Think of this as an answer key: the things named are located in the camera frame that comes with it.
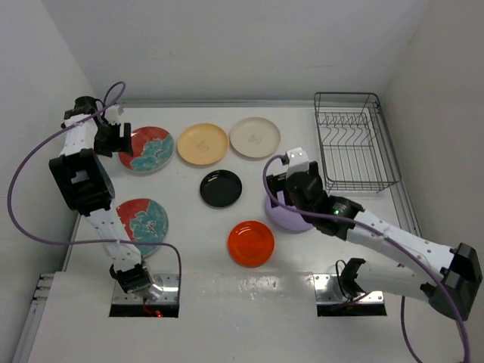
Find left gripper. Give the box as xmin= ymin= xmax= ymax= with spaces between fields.
xmin=93 ymin=121 xmax=132 ymax=158

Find red teal floral plate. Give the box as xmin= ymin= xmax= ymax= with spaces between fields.
xmin=118 ymin=126 xmax=175 ymax=174
xmin=116 ymin=198 xmax=169 ymax=258

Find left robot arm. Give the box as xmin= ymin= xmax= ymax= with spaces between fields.
xmin=48 ymin=96 xmax=154 ymax=300

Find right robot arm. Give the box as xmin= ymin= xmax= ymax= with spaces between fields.
xmin=262 ymin=162 xmax=483 ymax=321

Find lilac plastic plate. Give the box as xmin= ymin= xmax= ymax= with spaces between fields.
xmin=265 ymin=195 xmax=313 ymax=234

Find cream plastic plate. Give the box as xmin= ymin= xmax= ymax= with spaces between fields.
xmin=229 ymin=117 xmax=281 ymax=159

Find orange glossy plate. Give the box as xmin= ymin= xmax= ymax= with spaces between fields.
xmin=227 ymin=220 xmax=275 ymax=268

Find black glossy plate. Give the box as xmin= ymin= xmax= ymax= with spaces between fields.
xmin=200 ymin=169 xmax=243 ymax=209

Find yellow plastic plate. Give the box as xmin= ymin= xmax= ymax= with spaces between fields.
xmin=176 ymin=123 xmax=229 ymax=166

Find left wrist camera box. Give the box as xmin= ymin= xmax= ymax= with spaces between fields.
xmin=104 ymin=104 xmax=123 ymax=125

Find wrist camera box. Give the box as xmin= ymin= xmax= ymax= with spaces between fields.
xmin=286 ymin=147 xmax=309 ymax=178
xmin=104 ymin=104 xmax=123 ymax=125

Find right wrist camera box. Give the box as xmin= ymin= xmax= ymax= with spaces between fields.
xmin=286 ymin=147 xmax=309 ymax=178

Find grey wire dish rack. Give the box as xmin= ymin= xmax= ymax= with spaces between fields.
xmin=314 ymin=92 xmax=401 ymax=193

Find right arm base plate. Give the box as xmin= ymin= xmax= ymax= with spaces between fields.
xmin=312 ymin=274 xmax=386 ymax=318

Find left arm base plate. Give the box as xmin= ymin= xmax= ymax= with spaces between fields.
xmin=109 ymin=274 xmax=179 ymax=318

